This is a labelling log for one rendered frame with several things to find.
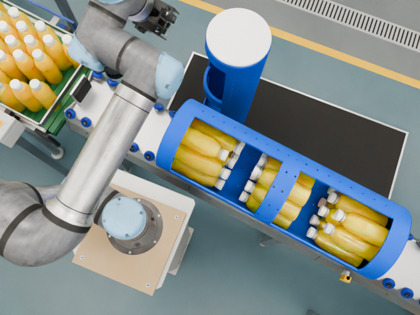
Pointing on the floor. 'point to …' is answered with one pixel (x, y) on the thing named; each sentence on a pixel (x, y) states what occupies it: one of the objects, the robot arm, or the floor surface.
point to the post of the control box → (41, 155)
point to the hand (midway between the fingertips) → (159, 22)
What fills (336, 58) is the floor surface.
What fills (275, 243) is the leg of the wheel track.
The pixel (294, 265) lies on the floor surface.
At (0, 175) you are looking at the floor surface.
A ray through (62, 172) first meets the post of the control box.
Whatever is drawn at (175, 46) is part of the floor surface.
